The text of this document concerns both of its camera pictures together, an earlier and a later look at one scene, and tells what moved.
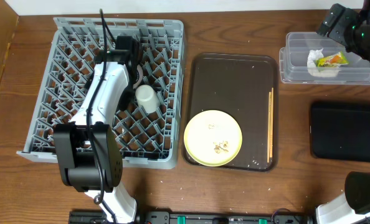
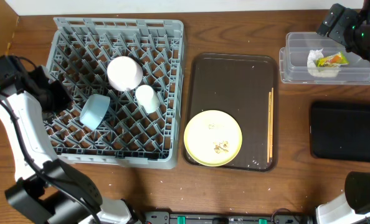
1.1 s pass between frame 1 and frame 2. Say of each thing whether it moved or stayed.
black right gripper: stayed
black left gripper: moved
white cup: stayed
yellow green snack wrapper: stayed
